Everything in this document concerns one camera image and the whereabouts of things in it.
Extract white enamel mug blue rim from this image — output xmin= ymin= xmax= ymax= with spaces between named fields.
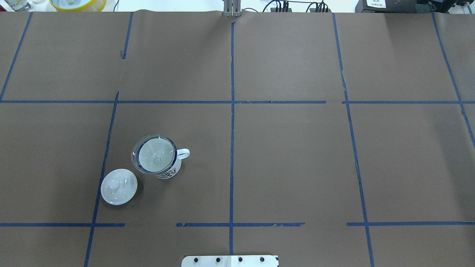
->
xmin=132 ymin=135 xmax=190 ymax=179

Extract white ceramic lid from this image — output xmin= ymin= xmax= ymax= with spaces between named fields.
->
xmin=100 ymin=169 xmax=138 ymax=205

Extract black box with label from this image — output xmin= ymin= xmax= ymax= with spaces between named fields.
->
xmin=354 ymin=0 xmax=423 ymax=13

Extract yellow round container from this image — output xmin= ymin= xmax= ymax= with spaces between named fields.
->
xmin=49 ymin=0 xmax=107 ymax=12

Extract aluminium frame post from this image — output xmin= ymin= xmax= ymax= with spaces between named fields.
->
xmin=223 ymin=0 xmax=242 ymax=17

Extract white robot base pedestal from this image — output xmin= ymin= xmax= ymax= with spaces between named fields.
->
xmin=181 ymin=255 xmax=279 ymax=267

